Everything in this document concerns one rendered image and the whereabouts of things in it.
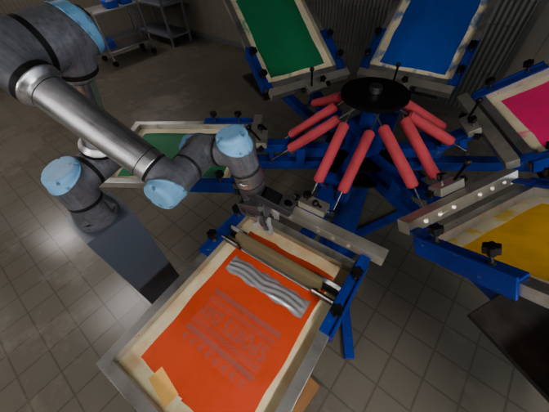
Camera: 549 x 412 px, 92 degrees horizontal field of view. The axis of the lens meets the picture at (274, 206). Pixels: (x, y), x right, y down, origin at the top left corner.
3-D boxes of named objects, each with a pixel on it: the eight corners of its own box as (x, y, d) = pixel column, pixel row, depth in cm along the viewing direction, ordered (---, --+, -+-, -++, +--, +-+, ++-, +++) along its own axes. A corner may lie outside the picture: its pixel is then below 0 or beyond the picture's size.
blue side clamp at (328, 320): (330, 343, 90) (332, 338, 85) (317, 334, 92) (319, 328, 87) (364, 274, 105) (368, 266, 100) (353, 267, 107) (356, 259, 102)
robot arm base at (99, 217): (69, 218, 98) (51, 200, 91) (107, 194, 105) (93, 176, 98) (88, 239, 91) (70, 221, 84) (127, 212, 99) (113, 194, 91)
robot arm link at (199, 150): (162, 151, 62) (198, 155, 57) (190, 125, 68) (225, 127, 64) (177, 176, 67) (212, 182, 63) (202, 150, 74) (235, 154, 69)
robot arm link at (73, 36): (76, 173, 94) (-16, 1, 50) (108, 149, 103) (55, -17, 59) (105, 190, 94) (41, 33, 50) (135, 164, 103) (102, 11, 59)
